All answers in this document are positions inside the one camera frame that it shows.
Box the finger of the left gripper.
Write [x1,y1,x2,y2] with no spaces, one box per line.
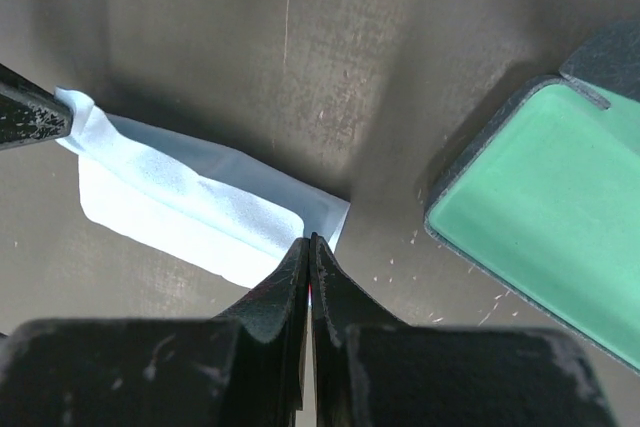
[0,65,73,150]

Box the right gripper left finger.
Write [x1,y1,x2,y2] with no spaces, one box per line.
[1,239,309,426]

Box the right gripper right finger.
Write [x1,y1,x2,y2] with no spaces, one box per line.
[308,236,615,426]

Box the blue grey glasses case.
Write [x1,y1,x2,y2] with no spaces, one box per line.
[424,20,639,368]

